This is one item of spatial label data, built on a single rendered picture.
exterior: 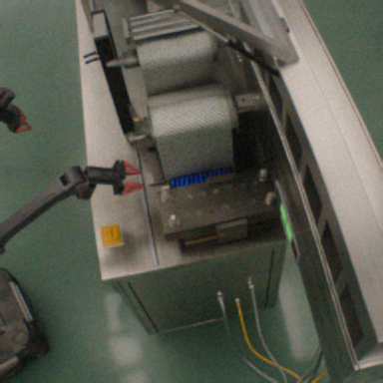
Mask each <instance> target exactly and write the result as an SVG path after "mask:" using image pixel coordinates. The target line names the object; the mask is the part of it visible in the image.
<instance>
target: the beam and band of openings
mask: <svg viewBox="0 0 383 383"><path fill-rule="evenodd" d="M271 2H272V3H273V5H274V7H275V9H276V11H277V13H278V14H279V17H280V18H279V20H280V21H281V23H282V26H283V28H284V30H286V31H287V33H288V35H289V37H290V39H291V41H292V43H293V46H294V48H295V50H296V52H297V54H298V56H299V58H300V59H298V61H297V62H295V61H294V62H290V63H285V62H284V61H282V60H280V59H278V58H277V57H275V56H271V55H269V54H267V53H265V52H264V51H262V50H260V49H257V48H255V47H253V46H251V45H250V44H248V43H245V45H246V47H247V50H248V52H250V53H251V54H253V56H256V57H258V58H259V59H260V60H261V61H262V62H265V63H267V64H268V65H269V66H270V67H272V68H273V69H275V70H276V71H277V73H278V78H276V77H275V76H273V75H272V74H271V73H270V72H267V71H265V70H264V69H263V68H262V67H260V66H259V65H256V64H255V63H254V62H253V64H254V66H255V69H256V70H257V73H258V75H259V78H260V80H261V83H262V86H263V90H264V92H265V94H266V96H267V99H268V102H269V104H270V106H271V109H272V111H273V114H274V115H275V117H276V120H277V122H278V125H279V128H280V130H281V132H282V135H283V138H284V143H285V145H286V148H287V150H288V153H289V156H290V157H291V160H292V163H293V166H294V170H295V173H296V176H297V178H298V181H299V183H300V186H301V191H302V194H303V195H304V198H305V201H306V204H307V208H308V211H309V213H310V216H311V221H312V223H313V226H314V231H315V234H316V236H317V238H318V243H319V246H320V248H321V253H322V256H323V260H324V262H325V265H326V270H327V272H328V274H329V275H328V277H329V279H330V282H331V286H332V288H333V293H334V296H335V300H336V302H337V307H338V309H339V311H340V312H339V314H340V316H341V320H342V323H343V325H344V326H343V327H344V330H345V331H346V336H347V339H348V342H349V345H350V350H351V352H352V356H353V358H354V361H355V365H359V364H363V363H367V362H371V361H374V360H378V359H381V358H383V236H382V232H381V231H380V228H379V225H378V222H377V220H376V217H375V214H374V213H373V208H372V207H371V205H370V201H369V199H368V197H367V194H366V191H365V190H364V187H363V183H362V181H361V179H360V178H359V174H358V172H357V171H356V168H355V165H354V162H353V160H352V158H351V157H350V152H349V150H348V148H347V146H346V144H345V143H344V138H343V136H342V134H341V132H340V130H339V128H338V126H337V123H336V120H335V118H334V116H333V114H332V112H331V110H330V108H329V104H328V103H327V100H326V98H325V97H324V95H323V92H322V91H321V89H320V87H319V83H318V81H317V79H316V77H315V76H314V73H313V71H312V70H311V67H310V66H309V64H308V61H307V58H306V56H305V54H304V52H303V51H302V49H301V47H300V45H299V43H298V41H297V39H296V37H295V34H294V32H293V30H292V28H291V26H290V25H289V23H288V21H287V19H286V18H285V15H284V12H283V10H282V8H281V7H280V5H279V3H278V1H277V0H271Z"/></svg>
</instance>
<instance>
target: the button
mask: <svg viewBox="0 0 383 383"><path fill-rule="evenodd" d="M100 235H101V242H102V246H109V245H114V244H117V243H122V236H121V230H120V226H119V224H118V223H115V224H111V225H107V226H103V227H101V226H100Z"/></svg>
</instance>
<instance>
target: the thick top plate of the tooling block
mask: <svg viewBox="0 0 383 383"><path fill-rule="evenodd" d="M259 171H260V170H259ZM259 171H251V172H246V173H242V174H238V175H235V177H236V181H232V182H228V183H223V184H220V185H215V186H211V187H209V186H208V185H207V181H205V182H200V183H196V184H191V185H187V186H183V187H178V188H175V189H170V192H171V195H172V196H173V198H172V200H171V201H169V202H163V201H162V192H161V191H159V192H157V195H158V200H159V206H160V210H161V215H162V220H163V229H164V235H165V237H166V240H167V241H172V240H176V239H180V238H184V237H192V236H197V235H201V234H206V233H209V232H214V231H216V226H215V225H216V224H217V223H226V222H230V221H234V220H238V219H243V218H245V219H246V222H247V223H252V222H255V221H260V220H263V219H268V218H271V217H278V216H282V214H281V211H280V207H279V205H278V199H277V197H276V203H275V204H274V205H268V204H266V202H265V198H266V196H267V195H268V194H269V193H270V192H273V193H274V194H275V185H274V183H273V180H272V177H271V174H270V172H269V168H267V171H268V174H269V178H268V180H267V181H265V182H263V181H261V180H260V179H259V178H258V174H259ZM275 195H276V194H275ZM172 213H176V214H177V217H178V218H179V219H180V221H181V223H180V224H179V225H178V226H171V225H170V222H169V219H170V215H171V214H172Z"/></svg>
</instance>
